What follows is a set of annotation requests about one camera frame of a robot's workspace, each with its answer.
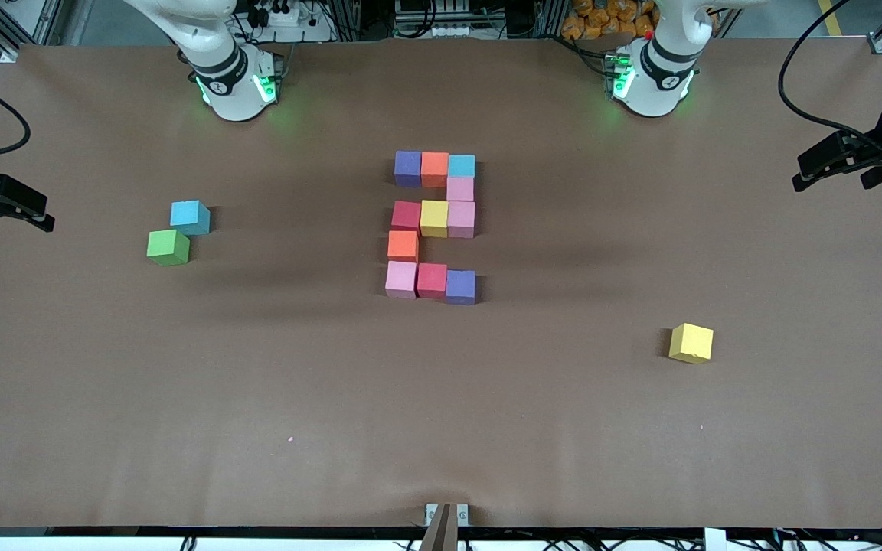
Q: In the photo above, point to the white slotted device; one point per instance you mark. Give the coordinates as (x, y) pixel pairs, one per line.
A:
(449, 29)

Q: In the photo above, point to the light blue foam cube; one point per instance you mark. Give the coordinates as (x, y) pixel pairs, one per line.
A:
(188, 214)
(462, 165)

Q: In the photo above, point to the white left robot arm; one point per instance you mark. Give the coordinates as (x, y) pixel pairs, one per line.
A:
(663, 76)

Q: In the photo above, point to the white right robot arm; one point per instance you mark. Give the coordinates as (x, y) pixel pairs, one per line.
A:
(227, 76)

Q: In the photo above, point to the deep pink foam cube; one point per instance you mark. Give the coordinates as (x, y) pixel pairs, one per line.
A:
(432, 280)
(406, 215)

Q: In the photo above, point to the light pink foam cube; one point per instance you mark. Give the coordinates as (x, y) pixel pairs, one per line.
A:
(460, 189)
(401, 279)
(462, 220)

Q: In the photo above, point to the white power strip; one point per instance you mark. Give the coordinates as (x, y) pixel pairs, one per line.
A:
(288, 19)

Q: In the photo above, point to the brown table mat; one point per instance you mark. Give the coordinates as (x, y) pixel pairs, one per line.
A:
(410, 383)

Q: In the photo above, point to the green foam cube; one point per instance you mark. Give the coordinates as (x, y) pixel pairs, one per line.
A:
(168, 247)

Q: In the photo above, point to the orange foam cube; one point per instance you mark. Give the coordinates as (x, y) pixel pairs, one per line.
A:
(403, 245)
(434, 168)

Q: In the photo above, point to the orange packets pile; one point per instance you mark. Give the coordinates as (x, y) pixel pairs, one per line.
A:
(602, 19)

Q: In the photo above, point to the yellow foam cube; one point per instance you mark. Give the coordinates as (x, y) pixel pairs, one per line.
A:
(435, 218)
(690, 342)

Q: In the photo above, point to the dented violet blue foam cube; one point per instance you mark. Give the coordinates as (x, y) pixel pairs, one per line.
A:
(408, 168)

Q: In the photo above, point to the metal bracket with brown post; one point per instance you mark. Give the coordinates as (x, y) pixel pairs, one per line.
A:
(441, 532)

